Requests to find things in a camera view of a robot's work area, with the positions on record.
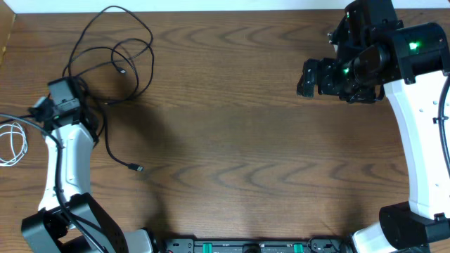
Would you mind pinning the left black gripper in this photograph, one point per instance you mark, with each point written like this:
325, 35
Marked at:
93, 111

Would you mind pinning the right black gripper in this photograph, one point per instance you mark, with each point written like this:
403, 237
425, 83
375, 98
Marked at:
326, 67

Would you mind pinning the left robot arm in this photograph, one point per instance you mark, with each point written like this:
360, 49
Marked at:
68, 218

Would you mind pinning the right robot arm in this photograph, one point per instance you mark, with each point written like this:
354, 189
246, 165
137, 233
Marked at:
378, 57

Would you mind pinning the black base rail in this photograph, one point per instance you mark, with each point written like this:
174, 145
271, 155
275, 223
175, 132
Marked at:
312, 245

